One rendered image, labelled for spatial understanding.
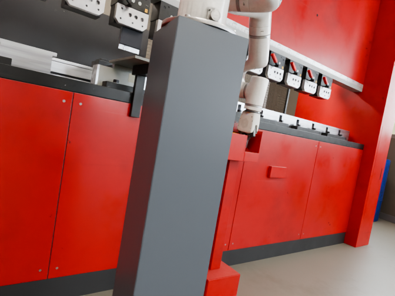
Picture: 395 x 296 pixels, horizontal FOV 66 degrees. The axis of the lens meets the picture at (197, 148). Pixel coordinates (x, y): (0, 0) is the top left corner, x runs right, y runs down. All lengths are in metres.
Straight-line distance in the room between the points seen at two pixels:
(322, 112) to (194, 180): 2.58
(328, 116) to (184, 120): 2.57
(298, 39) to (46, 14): 1.54
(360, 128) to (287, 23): 1.26
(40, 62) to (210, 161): 0.85
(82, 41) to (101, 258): 1.19
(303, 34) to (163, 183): 1.81
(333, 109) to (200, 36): 2.54
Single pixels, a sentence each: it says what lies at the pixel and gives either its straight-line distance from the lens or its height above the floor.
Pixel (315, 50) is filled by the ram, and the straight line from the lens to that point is 2.42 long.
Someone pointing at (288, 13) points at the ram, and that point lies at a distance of 2.20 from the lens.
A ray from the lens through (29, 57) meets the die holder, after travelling 1.34.
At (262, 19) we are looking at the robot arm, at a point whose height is 1.24.
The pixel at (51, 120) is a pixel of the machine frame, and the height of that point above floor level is 0.71.
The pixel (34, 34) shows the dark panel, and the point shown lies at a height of 1.11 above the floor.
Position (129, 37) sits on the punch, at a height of 1.12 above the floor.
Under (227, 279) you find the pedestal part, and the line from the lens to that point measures 1.55.
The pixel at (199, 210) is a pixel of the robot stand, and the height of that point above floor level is 0.59.
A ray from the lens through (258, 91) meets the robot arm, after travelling 1.44.
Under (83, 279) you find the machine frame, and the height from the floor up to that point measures 0.07.
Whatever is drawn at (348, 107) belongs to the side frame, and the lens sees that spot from 3.08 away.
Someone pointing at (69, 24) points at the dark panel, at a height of 1.22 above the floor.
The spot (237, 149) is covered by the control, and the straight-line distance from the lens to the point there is 1.37.
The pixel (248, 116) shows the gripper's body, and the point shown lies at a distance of 1.44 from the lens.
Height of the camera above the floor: 0.78
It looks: 4 degrees down
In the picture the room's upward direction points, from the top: 10 degrees clockwise
